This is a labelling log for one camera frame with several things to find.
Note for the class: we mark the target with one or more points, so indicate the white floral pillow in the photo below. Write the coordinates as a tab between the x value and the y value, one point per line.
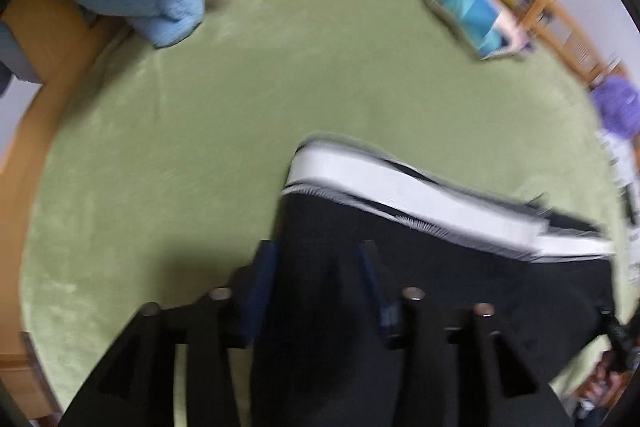
622	167

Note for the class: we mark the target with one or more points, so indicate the person's right hand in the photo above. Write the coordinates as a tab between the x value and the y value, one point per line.
597	389

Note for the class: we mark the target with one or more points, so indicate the black pants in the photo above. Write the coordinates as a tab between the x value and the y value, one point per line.
320	247

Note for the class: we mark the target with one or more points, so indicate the green bed blanket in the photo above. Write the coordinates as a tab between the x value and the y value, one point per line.
250	82

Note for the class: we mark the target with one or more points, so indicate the purple plush toy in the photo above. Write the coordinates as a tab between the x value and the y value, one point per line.
620	107

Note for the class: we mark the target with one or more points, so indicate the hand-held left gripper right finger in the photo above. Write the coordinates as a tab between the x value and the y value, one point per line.
371	274

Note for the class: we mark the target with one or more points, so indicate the wooden bed frame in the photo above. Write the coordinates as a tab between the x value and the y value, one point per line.
50	27

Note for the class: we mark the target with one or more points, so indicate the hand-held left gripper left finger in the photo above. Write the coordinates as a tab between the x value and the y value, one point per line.
260	292

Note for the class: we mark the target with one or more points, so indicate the geometric patterned pillow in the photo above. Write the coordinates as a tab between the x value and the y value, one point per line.
465	7

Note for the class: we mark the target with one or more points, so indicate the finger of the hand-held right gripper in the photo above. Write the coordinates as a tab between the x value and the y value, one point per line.
617	337

